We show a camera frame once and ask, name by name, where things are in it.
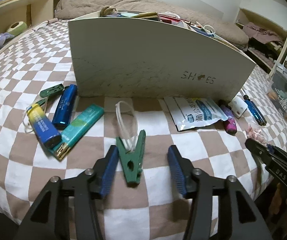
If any teal lighter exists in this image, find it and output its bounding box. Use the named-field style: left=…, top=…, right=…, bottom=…
left=50, top=104, right=104, bottom=161

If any dark blue lighter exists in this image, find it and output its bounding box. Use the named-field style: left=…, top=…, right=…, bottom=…
left=52, top=84, right=77, bottom=130

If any white and blue sachet packet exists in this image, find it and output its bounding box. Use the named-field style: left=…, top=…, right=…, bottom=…
left=164, top=97, right=228, bottom=132

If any yellow and blue lighter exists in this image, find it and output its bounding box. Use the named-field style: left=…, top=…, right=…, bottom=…
left=26, top=103, right=62, bottom=149

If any wall closet with clothes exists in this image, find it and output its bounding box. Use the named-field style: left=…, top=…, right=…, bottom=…
left=235, top=9, right=287, bottom=73

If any green clothespin with white loop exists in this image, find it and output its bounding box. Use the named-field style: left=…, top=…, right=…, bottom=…
left=115, top=100, right=146, bottom=187

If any blue screwdriver pen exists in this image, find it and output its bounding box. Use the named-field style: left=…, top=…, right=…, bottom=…
left=241, top=89, right=267, bottom=126

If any green avocado plush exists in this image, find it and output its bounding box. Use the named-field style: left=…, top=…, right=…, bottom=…
left=7, top=21, right=27, bottom=36

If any knotted rope ball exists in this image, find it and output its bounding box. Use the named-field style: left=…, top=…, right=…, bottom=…
left=99, top=5, right=118, bottom=17

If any wooden headboard shelf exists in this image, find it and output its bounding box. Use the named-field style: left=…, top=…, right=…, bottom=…
left=0, top=0, right=60, bottom=33

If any white cardboard shoe box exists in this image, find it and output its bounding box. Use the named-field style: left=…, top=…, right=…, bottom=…
left=68, top=12, right=255, bottom=100

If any beige duvet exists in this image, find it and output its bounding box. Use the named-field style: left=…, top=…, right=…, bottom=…
left=54, top=0, right=249, bottom=49

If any checkered bed sheet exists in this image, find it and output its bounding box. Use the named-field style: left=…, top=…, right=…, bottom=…
left=0, top=21, right=272, bottom=239

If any dark green clothespin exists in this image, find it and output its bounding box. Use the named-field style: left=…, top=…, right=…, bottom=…
left=39, top=84, right=64, bottom=98

